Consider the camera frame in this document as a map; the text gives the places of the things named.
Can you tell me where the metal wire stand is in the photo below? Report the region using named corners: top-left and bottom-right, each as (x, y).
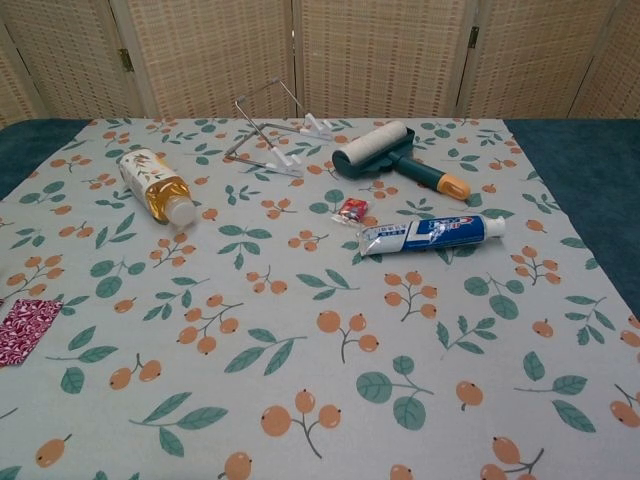
top-left (223, 79), bottom-right (332, 177)

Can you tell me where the blue toothpaste tube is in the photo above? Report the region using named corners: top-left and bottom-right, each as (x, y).
top-left (357, 214), bottom-right (507, 258)

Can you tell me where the green lint roller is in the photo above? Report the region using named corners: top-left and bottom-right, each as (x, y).
top-left (331, 119), bottom-right (473, 203)

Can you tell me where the pink patterned cloth piece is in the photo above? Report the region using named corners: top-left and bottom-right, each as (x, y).
top-left (0, 298), bottom-right (64, 370)

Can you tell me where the floral fruit print tablecloth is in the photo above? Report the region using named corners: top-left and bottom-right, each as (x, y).
top-left (0, 117), bottom-right (640, 480)

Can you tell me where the red candy wrapper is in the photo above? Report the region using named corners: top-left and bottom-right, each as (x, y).
top-left (329, 197), bottom-right (369, 226)

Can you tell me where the tea bottle with floral label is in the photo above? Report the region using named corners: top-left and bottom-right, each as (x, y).
top-left (117, 148), bottom-right (197, 232)

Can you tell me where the woven folding screen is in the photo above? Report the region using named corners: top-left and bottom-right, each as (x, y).
top-left (0, 0), bottom-right (640, 126)

